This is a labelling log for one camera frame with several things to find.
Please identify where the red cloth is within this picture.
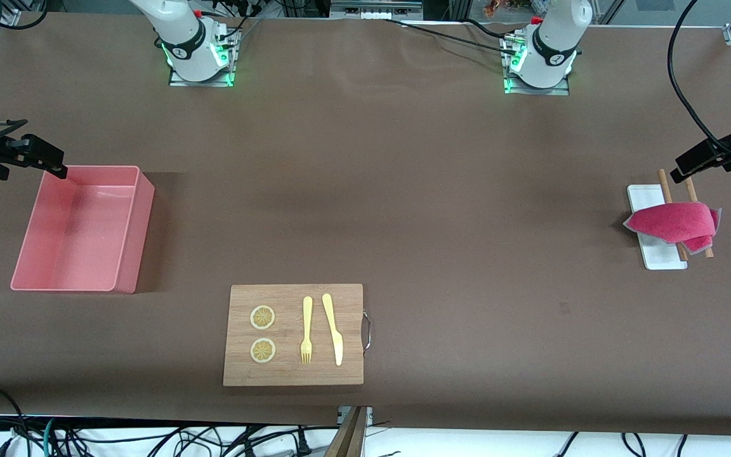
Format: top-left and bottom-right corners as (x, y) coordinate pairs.
(622, 202), (721, 256)

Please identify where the white rack base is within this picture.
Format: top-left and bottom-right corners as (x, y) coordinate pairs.
(627, 184), (688, 270)

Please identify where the brown table cover sheet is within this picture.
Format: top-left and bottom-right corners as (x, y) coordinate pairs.
(0, 11), (731, 437)

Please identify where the wooden beam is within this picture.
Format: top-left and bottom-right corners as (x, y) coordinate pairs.
(325, 406), (369, 457)

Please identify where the wooden rack rod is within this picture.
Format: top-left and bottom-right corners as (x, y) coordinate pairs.
(657, 168), (690, 262)
(685, 176), (715, 259)

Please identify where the yellow plastic knife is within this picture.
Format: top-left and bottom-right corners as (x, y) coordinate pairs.
(322, 293), (344, 367)

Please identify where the pink plastic bin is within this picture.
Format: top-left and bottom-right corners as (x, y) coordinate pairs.
(10, 165), (155, 295)

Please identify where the grey power strip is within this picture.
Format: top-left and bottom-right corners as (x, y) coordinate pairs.
(330, 0), (425, 20)

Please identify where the metal table bracket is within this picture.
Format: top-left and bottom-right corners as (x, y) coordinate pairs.
(338, 406), (374, 427)

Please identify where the yellow plastic fork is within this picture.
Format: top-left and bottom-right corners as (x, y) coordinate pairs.
(300, 296), (314, 364)

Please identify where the lemon slice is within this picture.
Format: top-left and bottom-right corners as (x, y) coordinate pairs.
(250, 305), (276, 331)
(250, 338), (277, 364)

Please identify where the wooden cutting board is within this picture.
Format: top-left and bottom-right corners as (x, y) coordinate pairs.
(223, 284), (372, 387)

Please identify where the black cable on table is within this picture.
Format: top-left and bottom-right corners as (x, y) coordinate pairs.
(383, 18), (522, 58)

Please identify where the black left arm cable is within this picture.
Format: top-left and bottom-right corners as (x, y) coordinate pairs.
(666, 0), (731, 162)

